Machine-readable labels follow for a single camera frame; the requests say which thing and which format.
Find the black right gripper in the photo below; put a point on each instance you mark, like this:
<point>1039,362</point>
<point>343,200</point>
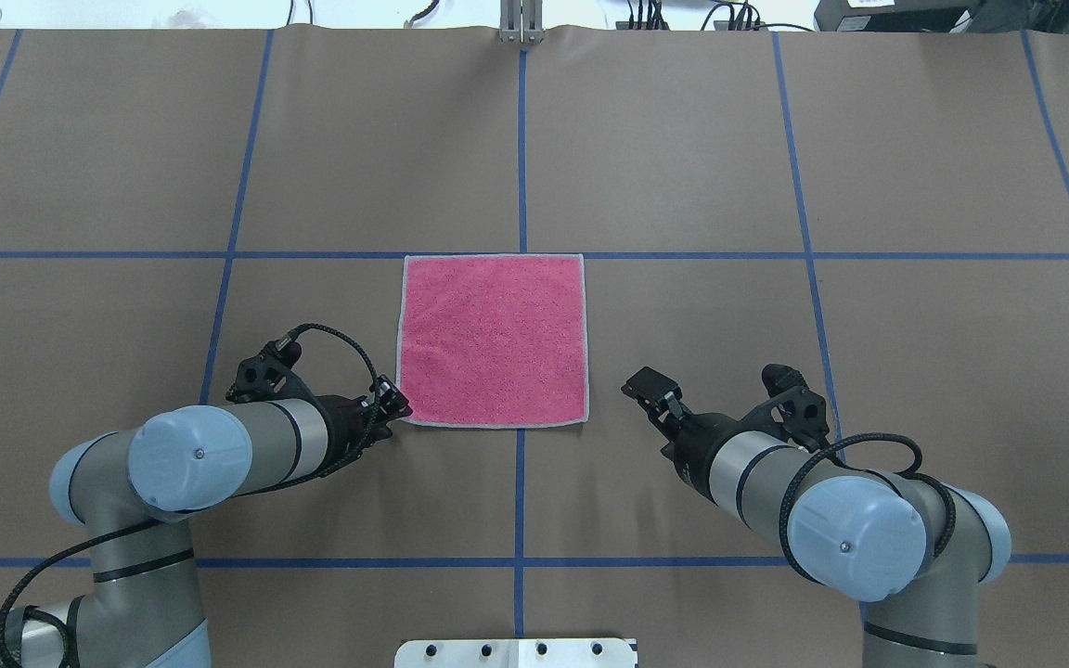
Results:
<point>693,440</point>

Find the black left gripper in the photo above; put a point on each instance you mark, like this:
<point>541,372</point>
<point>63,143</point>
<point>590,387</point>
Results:
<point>342,425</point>

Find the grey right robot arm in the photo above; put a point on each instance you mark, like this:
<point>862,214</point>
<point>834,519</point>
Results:
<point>857,515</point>

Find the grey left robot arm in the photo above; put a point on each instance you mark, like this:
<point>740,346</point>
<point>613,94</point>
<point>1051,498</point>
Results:
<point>129,596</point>

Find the pink towel with grey hem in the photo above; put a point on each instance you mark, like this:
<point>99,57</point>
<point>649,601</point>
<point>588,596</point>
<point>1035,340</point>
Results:
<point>494,341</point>

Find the black equipment box on bench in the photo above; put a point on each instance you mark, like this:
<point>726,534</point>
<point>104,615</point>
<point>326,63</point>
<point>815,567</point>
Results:
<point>942,16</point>

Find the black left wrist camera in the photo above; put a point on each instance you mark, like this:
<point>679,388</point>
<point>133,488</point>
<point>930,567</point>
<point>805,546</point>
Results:
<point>269,375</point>

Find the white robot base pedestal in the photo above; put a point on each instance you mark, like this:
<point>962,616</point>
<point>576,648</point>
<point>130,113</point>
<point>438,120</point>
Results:
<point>519,652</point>

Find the aluminium camera mast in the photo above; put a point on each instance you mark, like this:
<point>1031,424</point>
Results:
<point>521,22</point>

